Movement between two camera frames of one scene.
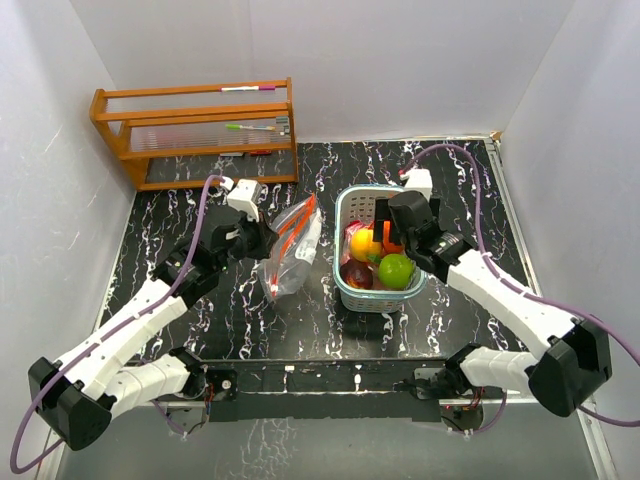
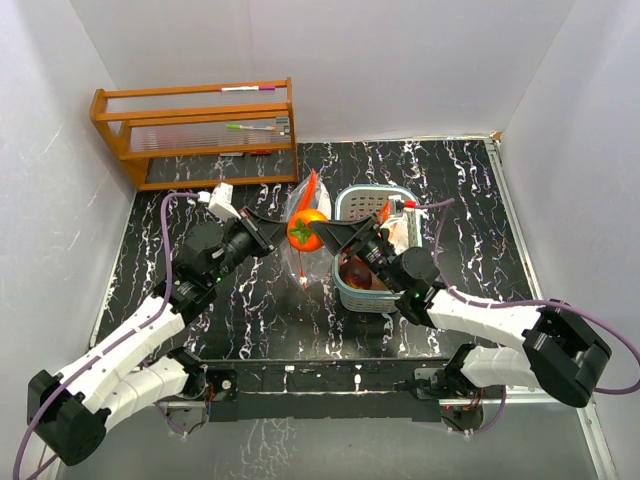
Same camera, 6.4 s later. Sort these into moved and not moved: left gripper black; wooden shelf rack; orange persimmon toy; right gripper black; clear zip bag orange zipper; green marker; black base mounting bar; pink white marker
Moved: orange persimmon toy; clear zip bag orange zipper; right gripper black
Not moved: black base mounting bar; left gripper black; green marker; wooden shelf rack; pink white marker
